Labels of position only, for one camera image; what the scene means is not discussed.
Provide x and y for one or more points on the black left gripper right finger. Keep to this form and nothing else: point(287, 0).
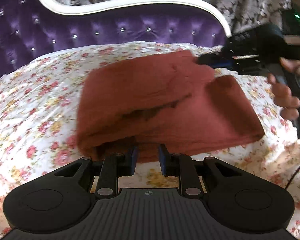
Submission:
point(233, 197)

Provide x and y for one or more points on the purple tufted headboard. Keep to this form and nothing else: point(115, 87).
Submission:
point(32, 28)

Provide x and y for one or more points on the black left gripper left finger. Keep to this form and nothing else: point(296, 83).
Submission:
point(62, 198)

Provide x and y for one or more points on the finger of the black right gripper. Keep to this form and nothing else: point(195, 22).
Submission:
point(216, 60)

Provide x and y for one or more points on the floral bed sheet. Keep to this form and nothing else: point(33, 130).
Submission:
point(38, 105)

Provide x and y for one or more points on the person's right hand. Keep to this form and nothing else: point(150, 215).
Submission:
point(282, 93)

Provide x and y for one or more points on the red pants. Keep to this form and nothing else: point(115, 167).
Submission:
point(165, 99)

